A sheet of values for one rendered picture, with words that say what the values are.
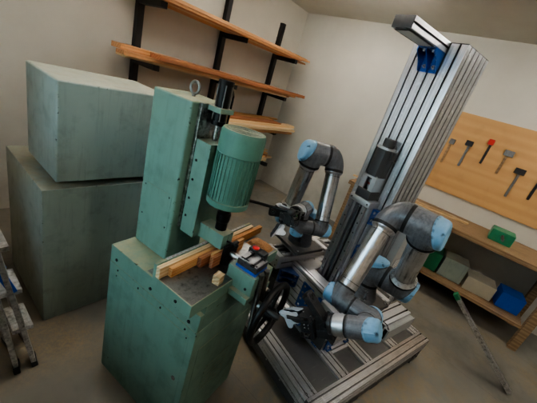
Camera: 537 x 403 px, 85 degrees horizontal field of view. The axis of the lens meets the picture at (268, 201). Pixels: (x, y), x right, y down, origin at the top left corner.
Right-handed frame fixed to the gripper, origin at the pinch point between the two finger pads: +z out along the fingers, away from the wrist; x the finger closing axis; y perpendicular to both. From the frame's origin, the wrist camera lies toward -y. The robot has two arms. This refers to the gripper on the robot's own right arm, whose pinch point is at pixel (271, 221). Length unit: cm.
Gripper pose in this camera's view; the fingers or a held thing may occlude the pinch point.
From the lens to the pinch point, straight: 126.8
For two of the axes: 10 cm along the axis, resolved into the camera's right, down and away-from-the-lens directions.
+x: -1.5, 9.5, 2.9
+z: -5.1, 1.7, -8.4
